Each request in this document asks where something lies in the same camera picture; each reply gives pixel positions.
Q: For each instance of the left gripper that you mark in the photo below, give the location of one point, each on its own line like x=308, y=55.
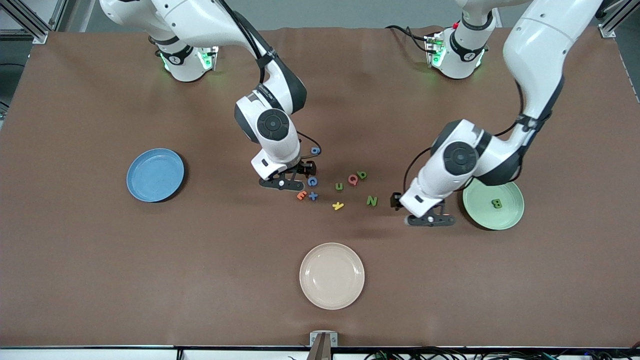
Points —
x=396, y=200

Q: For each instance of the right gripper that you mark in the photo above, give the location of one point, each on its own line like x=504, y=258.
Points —
x=306, y=168

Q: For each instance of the blue letter c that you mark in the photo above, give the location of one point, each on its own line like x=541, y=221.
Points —
x=308, y=181

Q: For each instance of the green letter N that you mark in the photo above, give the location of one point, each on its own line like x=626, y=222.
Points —
x=371, y=200

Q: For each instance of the green letter b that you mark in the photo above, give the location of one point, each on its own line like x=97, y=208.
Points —
x=361, y=175
x=496, y=203

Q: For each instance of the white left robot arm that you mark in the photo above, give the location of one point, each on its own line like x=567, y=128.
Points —
x=540, y=45

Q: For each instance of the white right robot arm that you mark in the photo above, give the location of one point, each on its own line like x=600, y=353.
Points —
x=200, y=20

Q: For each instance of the orange letter E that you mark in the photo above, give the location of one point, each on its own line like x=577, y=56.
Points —
x=301, y=195

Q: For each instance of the blue plus sign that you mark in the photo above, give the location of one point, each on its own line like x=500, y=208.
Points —
x=313, y=196

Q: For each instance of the pink letter Q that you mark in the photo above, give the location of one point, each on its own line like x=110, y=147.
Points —
x=349, y=179

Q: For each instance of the yellow letter k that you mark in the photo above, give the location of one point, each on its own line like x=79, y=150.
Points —
x=338, y=205

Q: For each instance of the beige plate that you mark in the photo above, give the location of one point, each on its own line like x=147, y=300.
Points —
x=332, y=276

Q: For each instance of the light green plate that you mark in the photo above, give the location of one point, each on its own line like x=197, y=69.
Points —
x=500, y=220

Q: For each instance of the blue plate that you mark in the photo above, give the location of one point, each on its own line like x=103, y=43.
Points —
x=155, y=175

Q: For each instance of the brown table cover sheet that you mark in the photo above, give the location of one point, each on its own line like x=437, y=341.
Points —
x=200, y=280

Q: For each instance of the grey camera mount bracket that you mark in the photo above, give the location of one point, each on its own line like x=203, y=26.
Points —
x=324, y=340

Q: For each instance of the silver aluminium frame profile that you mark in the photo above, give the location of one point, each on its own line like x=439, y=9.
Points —
x=610, y=27
x=37, y=34

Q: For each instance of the white table edge rail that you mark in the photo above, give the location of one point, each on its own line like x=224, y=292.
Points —
x=100, y=355

